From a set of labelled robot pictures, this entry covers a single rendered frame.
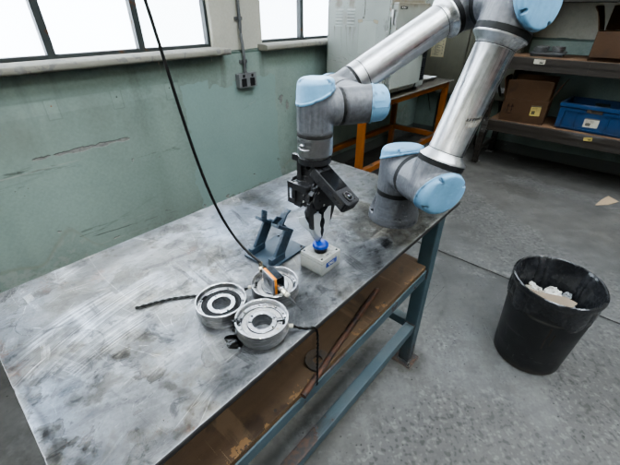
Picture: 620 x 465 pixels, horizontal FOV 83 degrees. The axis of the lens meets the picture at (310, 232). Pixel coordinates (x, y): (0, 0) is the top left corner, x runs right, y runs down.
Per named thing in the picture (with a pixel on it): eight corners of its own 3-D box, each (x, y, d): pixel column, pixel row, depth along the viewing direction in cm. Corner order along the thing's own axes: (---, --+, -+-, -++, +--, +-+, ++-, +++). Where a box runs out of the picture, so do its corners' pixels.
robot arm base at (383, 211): (385, 200, 119) (387, 172, 113) (426, 215, 110) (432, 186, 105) (359, 217, 109) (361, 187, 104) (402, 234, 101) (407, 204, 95)
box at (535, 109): (550, 127, 315) (566, 83, 295) (492, 119, 340) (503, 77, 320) (555, 118, 342) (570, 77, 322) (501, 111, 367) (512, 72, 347)
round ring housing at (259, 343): (231, 352, 66) (228, 338, 64) (242, 312, 75) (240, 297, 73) (287, 353, 66) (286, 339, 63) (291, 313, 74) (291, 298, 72)
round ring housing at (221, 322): (186, 324, 72) (183, 309, 70) (216, 291, 80) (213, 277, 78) (231, 338, 69) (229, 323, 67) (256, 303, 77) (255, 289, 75)
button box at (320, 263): (322, 277, 85) (322, 260, 82) (300, 265, 89) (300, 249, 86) (342, 261, 90) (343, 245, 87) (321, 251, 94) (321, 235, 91)
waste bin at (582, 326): (557, 398, 144) (604, 324, 121) (475, 352, 163) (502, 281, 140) (574, 347, 165) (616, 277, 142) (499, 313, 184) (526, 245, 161)
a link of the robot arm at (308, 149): (340, 135, 73) (315, 144, 68) (339, 156, 75) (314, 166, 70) (313, 127, 77) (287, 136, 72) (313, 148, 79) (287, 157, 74)
